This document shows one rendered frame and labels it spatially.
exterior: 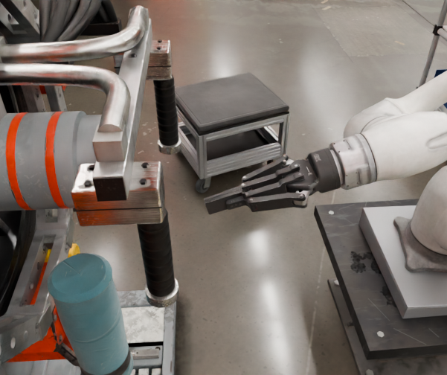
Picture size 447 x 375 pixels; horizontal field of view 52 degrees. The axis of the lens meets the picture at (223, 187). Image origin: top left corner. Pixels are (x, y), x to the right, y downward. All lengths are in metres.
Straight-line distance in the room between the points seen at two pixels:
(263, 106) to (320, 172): 1.08
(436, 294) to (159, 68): 0.84
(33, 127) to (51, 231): 0.32
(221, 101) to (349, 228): 0.78
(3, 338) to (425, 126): 0.70
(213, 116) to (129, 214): 1.30
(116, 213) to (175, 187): 1.48
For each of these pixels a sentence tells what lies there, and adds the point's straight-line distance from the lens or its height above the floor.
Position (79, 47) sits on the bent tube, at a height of 1.01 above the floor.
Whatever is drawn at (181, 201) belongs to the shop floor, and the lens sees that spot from 1.89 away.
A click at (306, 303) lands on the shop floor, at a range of 1.56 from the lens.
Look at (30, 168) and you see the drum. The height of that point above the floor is 0.88.
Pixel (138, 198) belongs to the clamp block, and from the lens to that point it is 0.47.
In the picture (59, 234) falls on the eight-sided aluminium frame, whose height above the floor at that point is 0.62.
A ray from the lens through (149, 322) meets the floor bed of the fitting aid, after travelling 1.42.
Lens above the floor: 1.24
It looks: 40 degrees down
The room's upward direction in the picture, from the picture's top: straight up
